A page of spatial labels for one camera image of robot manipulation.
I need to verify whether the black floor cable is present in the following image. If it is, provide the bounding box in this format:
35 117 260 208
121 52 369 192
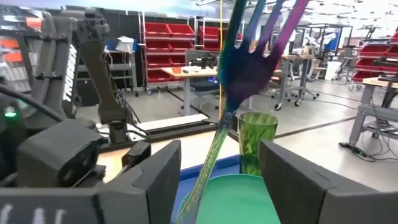
338 124 398 163

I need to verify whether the white waste bin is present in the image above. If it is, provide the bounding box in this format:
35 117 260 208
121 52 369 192
324 60 343 82

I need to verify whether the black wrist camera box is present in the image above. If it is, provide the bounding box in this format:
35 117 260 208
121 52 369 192
17 119 105 188

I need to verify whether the black table edge rail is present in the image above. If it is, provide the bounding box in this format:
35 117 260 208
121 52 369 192
98 119 241 151

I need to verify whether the red bin shelf rack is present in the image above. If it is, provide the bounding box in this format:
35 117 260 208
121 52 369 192
196 17 247 54
350 30 398 83
141 11 198 95

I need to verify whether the green plate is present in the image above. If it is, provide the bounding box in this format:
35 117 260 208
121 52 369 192
195 173 282 224

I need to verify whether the iridescent metal fork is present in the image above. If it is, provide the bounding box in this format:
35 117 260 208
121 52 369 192
175 0 311 224

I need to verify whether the dark office chair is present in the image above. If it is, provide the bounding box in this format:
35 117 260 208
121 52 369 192
188 80 220 111

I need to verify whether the blue storage bin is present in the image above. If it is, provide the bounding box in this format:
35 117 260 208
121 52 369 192
105 36 138 54

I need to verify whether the grey metal cart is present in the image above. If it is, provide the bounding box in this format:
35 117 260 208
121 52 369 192
104 35 140 98

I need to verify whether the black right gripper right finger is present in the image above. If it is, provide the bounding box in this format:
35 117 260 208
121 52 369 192
259 139 398 224

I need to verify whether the grey rolling table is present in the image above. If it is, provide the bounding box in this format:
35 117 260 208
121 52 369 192
272 54 322 112

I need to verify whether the yellow hanging cable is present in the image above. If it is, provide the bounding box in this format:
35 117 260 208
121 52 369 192
218 0 225 119

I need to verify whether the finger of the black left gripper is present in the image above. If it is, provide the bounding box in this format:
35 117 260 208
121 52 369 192
121 141 152 169

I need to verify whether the green faceted plastic cup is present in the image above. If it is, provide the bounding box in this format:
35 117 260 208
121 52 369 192
238 111 280 177

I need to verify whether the wooden top table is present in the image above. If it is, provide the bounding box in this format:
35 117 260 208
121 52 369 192
160 66 219 117

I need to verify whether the grey workbench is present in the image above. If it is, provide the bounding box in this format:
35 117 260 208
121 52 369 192
347 77 398 147

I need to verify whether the blue tray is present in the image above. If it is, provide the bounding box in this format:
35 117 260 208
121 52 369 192
170 154 242 223

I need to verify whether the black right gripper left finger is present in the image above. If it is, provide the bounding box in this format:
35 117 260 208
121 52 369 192
0 139 182 224

